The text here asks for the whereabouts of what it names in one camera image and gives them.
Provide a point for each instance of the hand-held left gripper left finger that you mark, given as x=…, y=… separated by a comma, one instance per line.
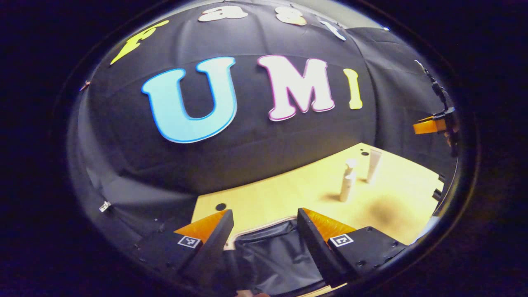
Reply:
x=210, y=251

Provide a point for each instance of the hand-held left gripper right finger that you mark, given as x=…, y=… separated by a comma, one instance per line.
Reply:
x=315, y=247

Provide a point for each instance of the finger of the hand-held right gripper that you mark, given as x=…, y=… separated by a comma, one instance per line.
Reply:
x=431, y=126

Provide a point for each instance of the pink suitcase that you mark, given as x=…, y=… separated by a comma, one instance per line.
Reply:
x=272, y=255

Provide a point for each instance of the white squeeze tube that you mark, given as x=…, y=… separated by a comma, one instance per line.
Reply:
x=373, y=165

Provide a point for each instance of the white pump bottle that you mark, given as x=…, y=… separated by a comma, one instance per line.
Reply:
x=347, y=185

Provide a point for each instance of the black backdrop cloth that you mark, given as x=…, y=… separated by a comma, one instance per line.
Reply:
x=268, y=152

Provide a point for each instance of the silver clip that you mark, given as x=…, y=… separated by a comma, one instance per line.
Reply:
x=105, y=206

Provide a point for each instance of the copper clip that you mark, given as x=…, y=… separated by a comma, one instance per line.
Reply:
x=85, y=85

